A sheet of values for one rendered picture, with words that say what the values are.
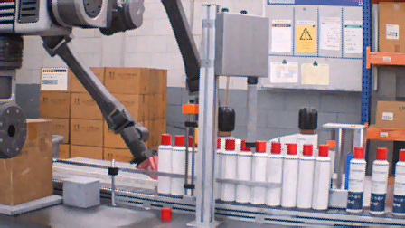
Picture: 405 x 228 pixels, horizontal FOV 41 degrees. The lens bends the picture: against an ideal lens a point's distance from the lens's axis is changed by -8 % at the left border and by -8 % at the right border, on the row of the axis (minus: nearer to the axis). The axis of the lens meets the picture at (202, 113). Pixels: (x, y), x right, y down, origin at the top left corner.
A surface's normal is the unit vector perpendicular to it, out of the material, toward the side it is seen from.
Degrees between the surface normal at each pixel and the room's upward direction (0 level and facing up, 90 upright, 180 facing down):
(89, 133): 90
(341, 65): 90
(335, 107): 90
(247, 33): 90
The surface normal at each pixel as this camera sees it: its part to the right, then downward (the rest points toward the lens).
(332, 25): -0.33, 0.00
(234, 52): 0.51, 0.06
